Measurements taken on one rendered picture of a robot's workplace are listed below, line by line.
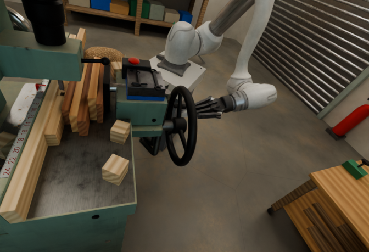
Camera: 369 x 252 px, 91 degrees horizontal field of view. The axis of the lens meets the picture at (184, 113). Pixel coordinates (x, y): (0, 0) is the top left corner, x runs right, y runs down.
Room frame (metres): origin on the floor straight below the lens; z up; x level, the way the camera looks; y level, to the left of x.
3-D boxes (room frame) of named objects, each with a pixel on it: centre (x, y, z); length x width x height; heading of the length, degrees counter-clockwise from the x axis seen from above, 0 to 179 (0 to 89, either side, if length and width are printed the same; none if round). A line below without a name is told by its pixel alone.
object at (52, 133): (0.43, 0.37, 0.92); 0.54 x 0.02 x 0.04; 29
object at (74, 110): (0.35, 0.28, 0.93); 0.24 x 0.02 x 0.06; 29
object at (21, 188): (0.32, 0.33, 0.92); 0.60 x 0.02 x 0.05; 29
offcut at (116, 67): (0.51, 0.26, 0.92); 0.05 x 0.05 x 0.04; 42
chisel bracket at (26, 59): (0.30, 0.32, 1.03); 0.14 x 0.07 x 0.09; 119
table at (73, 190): (0.38, 0.22, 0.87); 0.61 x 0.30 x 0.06; 29
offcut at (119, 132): (0.27, 0.13, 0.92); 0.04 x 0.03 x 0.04; 4
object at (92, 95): (0.38, 0.26, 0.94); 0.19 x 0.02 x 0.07; 29
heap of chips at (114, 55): (0.59, 0.35, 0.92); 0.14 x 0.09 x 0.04; 119
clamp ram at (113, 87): (0.39, 0.20, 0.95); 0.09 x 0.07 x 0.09; 29
